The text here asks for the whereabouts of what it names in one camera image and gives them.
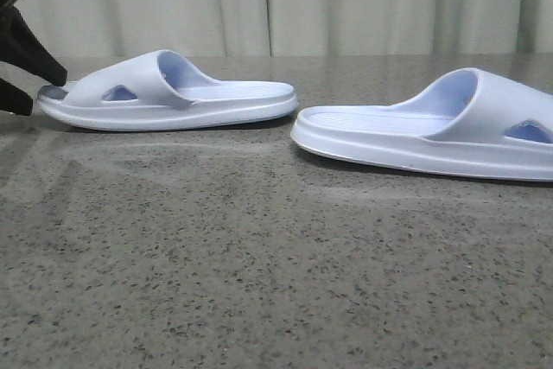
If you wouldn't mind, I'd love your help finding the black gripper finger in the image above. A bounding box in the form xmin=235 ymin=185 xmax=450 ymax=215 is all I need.
xmin=0 ymin=80 xmax=34 ymax=116
xmin=1 ymin=0 xmax=67 ymax=86

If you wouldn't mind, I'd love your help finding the light blue slipper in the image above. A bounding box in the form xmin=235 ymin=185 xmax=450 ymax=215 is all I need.
xmin=291 ymin=67 xmax=552 ymax=181
xmin=37 ymin=50 xmax=298 ymax=131

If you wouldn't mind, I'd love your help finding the beige pleated curtain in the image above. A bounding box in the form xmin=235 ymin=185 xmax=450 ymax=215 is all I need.
xmin=19 ymin=0 xmax=552 ymax=57

